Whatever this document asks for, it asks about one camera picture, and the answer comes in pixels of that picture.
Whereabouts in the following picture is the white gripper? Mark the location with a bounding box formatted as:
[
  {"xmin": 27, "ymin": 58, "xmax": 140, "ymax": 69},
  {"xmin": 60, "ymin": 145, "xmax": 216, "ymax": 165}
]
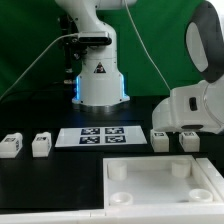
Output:
[{"xmin": 152, "ymin": 99, "xmax": 173, "ymax": 132}]

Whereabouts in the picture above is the white square tabletop part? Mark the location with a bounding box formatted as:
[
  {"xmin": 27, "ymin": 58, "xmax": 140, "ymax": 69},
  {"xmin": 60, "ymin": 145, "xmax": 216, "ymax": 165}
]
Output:
[{"xmin": 103, "ymin": 155, "xmax": 224, "ymax": 208}]

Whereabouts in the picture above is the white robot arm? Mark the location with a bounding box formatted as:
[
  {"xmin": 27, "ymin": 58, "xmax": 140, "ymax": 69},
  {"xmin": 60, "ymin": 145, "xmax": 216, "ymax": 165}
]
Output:
[{"xmin": 55, "ymin": 0, "xmax": 224, "ymax": 134}]

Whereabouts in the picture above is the white obstacle fixture right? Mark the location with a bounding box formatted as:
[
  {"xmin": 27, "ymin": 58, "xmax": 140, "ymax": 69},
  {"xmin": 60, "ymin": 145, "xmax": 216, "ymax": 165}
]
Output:
[{"xmin": 196, "ymin": 158, "xmax": 224, "ymax": 201}]

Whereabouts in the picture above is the white tag sheet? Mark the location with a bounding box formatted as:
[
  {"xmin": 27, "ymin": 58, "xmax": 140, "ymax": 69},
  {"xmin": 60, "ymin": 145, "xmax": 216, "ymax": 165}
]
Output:
[{"xmin": 56, "ymin": 126, "xmax": 147, "ymax": 148}]

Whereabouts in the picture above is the white front edge strip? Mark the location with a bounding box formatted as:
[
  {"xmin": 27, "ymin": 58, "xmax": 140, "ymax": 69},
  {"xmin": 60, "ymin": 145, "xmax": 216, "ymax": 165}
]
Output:
[{"xmin": 0, "ymin": 203, "xmax": 224, "ymax": 224}]

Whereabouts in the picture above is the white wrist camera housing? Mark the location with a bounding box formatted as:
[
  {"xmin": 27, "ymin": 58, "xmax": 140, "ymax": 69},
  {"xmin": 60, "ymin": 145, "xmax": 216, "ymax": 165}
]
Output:
[{"xmin": 170, "ymin": 80, "xmax": 224, "ymax": 134}]

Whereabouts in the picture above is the black camera on stand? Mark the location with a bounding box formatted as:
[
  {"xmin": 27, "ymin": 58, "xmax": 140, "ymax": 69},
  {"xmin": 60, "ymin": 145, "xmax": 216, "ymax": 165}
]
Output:
[{"xmin": 78, "ymin": 32, "xmax": 112, "ymax": 46}]

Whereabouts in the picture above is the black cable on table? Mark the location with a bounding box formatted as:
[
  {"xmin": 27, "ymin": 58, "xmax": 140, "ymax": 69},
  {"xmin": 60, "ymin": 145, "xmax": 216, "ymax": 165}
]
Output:
[{"xmin": 0, "ymin": 81, "xmax": 75, "ymax": 105}]

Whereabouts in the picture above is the black camera stand pole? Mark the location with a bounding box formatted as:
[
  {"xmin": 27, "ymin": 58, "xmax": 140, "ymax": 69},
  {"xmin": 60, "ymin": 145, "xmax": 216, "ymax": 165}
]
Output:
[{"xmin": 58, "ymin": 14, "xmax": 78, "ymax": 95}]

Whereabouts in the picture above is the white camera cable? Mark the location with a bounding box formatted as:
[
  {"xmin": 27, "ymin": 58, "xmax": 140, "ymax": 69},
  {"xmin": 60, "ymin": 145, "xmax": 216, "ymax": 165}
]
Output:
[{"xmin": 0, "ymin": 32, "xmax": 80, "ymax": 101}]

